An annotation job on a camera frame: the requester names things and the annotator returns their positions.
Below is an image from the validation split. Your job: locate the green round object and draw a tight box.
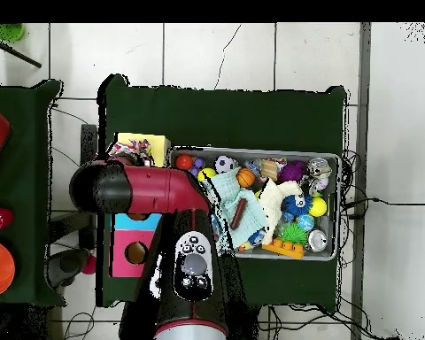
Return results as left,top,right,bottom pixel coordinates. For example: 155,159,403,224
0,23,26,43

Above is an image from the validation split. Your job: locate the wooden box with three holes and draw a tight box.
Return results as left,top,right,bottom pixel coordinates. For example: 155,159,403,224
107,132,172,279

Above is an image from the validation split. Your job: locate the black metal stand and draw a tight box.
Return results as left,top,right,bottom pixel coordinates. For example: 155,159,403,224
79,123,99,251

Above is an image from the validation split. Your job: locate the silver mesh bin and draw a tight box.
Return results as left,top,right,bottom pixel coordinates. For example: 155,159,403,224
164,145,342,262

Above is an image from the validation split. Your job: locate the mint green cloth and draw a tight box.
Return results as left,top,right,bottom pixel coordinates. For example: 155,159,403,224
206,168,269,251

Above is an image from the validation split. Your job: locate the dark green table cloth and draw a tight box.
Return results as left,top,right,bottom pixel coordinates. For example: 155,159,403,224
96,73,348,308
0,79,67,308

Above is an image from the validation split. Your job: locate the black rod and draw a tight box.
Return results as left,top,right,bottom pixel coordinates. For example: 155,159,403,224
0,34,43,69

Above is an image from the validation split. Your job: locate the black cable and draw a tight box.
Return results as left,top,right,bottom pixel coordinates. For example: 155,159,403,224
343,196,425,207

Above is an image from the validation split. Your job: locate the black and white soccer ball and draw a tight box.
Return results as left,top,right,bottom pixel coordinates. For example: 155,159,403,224
213,155,237,174

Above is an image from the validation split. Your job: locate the purple spiky ball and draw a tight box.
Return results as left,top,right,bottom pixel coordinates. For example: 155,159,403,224
277,159,308,183

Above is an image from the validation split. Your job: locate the brown toy sausage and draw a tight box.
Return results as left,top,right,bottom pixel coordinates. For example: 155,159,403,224
229,197,248,230

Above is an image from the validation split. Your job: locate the colourful patterned cloth scrunchie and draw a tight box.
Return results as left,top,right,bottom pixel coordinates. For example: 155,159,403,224
109,138,153,166

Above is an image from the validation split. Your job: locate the yellow ball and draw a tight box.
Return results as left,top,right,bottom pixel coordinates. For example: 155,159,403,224
197,166,218,182

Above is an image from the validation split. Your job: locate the grey rounded device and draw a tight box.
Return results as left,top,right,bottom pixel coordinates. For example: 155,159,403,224
45,247,90,289

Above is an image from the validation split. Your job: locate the small orange basketball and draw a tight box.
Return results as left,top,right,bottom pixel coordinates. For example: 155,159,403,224
236,167,257,189

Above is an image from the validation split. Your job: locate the cream cloth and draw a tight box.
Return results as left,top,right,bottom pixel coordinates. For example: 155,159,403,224
258,178,305,245

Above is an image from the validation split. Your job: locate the long orange toy brick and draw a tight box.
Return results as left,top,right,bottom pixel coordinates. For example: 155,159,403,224
260,236,305,260

